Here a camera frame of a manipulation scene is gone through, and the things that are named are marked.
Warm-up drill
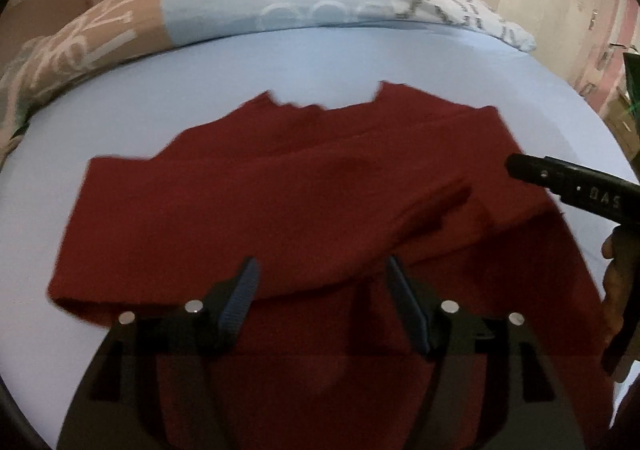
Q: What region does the person's right hand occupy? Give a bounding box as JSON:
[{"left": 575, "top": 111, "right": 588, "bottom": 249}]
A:
[{"left": 601, "top": 232, "right": 626, "bottom": 332}]

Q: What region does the cream wardrobe with flower print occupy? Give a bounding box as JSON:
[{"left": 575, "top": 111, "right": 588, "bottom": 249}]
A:
[{"left": 497, "top": 0, "right": 640, "bottom": 103}]

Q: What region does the bed with light blue sheet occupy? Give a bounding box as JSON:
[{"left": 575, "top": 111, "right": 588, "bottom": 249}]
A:
[{"left": 0, "top": 24, "right": 637, "bottom": 450}]

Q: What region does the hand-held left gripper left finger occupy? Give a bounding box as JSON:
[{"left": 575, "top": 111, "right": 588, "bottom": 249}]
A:
[{"left": 89, "top": 256, "right": 261, "bottom": 402}]

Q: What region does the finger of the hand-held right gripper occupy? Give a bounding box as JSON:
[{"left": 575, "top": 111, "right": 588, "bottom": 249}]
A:
[{"left": 505, "top": 153, "right": 567, "bottom": 197}]

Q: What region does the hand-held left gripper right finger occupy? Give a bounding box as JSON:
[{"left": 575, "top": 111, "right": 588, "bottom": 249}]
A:
[{"left": 384, "top": 255, "right": 557, "bottom": 404}]

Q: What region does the dark red garment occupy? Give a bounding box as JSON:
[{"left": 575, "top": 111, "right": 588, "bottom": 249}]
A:
[{"left": 46, "top": 80, "right": 617, "bottom": 450}]

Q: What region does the patterned blue and brown duvet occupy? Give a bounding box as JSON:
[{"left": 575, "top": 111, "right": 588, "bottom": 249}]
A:
[{"left": 0, "top": 0, "right": 537, "bottom": 172}]

